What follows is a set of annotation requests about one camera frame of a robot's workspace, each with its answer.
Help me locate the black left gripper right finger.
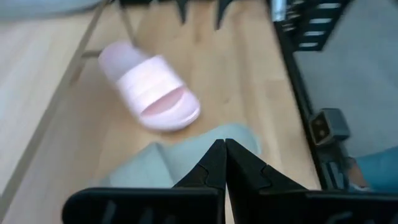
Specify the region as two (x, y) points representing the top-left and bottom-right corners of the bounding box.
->
(225, 138), (398, 224)

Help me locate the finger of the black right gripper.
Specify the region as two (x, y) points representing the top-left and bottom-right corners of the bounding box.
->
(175, 0), (191, 25)
(216, 0), (234, 31)

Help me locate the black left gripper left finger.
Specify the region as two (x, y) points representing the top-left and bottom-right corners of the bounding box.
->
(61, 138), (227, 224)

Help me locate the grey foam slide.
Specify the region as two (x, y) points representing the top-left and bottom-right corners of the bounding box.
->
(99, 123), (262, 190)
(0, 0), (103, 19)

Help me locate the pink foam slide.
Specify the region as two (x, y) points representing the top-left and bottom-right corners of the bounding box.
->
(98, 40), (201, 132)

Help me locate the black aluminium table frame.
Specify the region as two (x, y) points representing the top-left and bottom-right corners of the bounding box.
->
(267, 0), (354, 190)

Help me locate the wooden shelf black metal frame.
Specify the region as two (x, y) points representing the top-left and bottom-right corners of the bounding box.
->
(0, 0), (139, 215)

